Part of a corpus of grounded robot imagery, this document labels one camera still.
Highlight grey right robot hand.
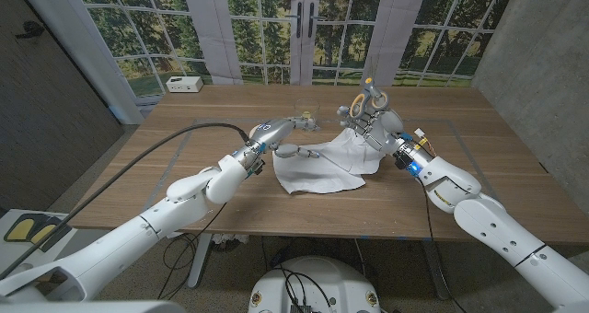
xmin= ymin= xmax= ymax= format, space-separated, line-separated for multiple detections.
xmin=337 ymin=79 xmax=433 ymax=172

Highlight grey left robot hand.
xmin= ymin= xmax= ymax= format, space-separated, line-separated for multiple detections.
xmin=232 ymin=115 xmax=321 ymax=172

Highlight scissors with yellow handles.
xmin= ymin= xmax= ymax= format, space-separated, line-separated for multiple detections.
xmin=348 ymin=57 xmax=391 ymax=120

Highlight large white paper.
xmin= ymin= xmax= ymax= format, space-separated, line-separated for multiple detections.
xmin=271 ymin=142 xmax=367 ymax=195

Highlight clear drinking glass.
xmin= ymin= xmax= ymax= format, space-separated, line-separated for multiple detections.
xmin=294 ymin=98 xmax=321 ymax=121

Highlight printed window backdrop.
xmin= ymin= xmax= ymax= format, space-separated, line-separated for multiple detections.
xmin=73 ymin=0 xmax=519 ymax=98

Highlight white socket box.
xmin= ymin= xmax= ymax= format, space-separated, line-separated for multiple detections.
xmin=165 ymin=75 xmax=204 ymax=94

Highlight crumpled white rag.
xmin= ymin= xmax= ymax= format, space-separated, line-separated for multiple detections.
xmin=214 ymin=233 xmax=249 ymax=252

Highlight grey table leg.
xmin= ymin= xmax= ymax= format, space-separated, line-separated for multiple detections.
xmin=422 ymin=239 xmax=451 ymax=301

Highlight white table leg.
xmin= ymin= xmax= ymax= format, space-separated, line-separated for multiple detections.
xmin=187 ymin=233 xmax=214 ymax=290

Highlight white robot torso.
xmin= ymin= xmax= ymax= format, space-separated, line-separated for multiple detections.
xmin=248 ymin=256 xmax=382 ymax=313

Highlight dark wooden door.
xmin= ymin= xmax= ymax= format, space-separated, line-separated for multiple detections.
xmin=0 ymin=0 xmax=125 ymax=213

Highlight black pedal with yellow pads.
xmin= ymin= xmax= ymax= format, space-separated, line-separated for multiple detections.
xmin=3 ymin=214 xmax=71 ymax=253

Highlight white floor platform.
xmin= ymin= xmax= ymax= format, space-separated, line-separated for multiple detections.
xmin=0 ymin=208 xmax=116 ymax=280

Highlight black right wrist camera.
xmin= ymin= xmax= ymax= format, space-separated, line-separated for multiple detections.
xmin=394 ymin=148 xmax=418 ymax=172

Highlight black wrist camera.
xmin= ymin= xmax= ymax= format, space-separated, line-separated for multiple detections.
xmin=394 ymin=148 xmax=418 ymax=172
xmin=248 ymin=158 xmax=268 ymax=177

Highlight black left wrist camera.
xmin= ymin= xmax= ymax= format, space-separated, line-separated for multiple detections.
xmin=248 ymin=158 xmax=268 ymax=177

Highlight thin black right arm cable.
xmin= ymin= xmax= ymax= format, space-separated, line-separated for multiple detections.
xmin=419 ymin=178 xmax=468 ymax=313

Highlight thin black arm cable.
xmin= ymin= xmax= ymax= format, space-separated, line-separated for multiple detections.
xmin=156 ymin=202 xmax=227 ymax=301
xmin=419 ymin=178 xmax=468 ymax=313

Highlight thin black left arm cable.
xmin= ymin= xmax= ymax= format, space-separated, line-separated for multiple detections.
xmin=156 ymin=202 xmax=227 ymax=301

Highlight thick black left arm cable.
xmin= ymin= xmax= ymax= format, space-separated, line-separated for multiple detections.
xmin=0 ymin=122 xmax=253 ymax=281

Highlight black torso cable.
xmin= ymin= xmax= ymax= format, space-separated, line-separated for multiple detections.
xmin=280 ymin=266 xmax=333 ymax=313

